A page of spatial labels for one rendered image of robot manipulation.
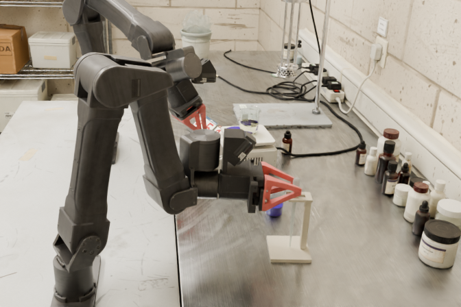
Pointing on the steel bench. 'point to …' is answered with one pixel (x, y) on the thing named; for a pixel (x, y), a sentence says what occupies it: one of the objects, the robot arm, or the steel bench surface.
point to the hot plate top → (264, 138)
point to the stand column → (324, 39)
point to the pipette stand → (297, 247)
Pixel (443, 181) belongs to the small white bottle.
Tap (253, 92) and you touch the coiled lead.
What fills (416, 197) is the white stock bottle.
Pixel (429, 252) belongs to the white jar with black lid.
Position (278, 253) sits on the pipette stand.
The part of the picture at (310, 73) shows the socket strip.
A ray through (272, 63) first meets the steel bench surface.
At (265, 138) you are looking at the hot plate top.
